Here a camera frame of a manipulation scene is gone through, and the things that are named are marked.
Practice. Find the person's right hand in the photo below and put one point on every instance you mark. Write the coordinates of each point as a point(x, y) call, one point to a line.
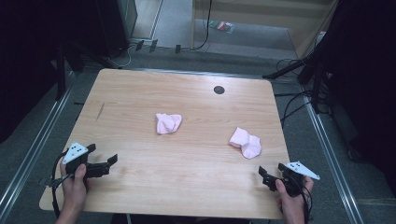
point(292, 205)

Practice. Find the black metal stand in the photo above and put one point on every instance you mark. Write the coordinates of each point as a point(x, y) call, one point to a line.
point(60, 71)

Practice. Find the person's left hand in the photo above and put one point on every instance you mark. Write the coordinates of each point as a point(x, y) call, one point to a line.
point(74, 191)

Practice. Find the grey tape piece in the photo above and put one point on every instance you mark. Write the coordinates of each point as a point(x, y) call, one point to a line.
point(44, 182)

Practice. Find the black round table grommet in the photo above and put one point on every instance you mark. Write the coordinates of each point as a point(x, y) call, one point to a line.
point(219, 90)

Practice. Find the metal floor rail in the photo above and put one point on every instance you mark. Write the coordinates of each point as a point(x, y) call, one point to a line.
point(34, 149)
point(333, 161)

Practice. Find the black tripod stand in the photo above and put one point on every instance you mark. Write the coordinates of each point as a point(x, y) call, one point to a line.
point(299, 67)

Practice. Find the black cabinet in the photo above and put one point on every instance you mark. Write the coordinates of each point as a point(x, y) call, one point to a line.
point(113, 25)

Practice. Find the pink sock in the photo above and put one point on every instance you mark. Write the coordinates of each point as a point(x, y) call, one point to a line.
point(167, 123)
point(247, 142)

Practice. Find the colourful packet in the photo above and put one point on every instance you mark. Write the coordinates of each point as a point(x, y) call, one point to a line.
point(221, 25)

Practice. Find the light wooden partition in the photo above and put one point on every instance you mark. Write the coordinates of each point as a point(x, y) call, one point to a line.
point(264, 18)

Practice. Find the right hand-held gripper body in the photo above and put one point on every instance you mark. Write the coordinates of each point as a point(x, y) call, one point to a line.
point(295, 180)

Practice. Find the dark curtain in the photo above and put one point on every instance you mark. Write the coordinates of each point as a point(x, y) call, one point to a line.
point(28, 62)
point(364, 77)

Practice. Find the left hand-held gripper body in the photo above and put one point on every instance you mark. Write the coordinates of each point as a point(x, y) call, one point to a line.
point(76, 157)

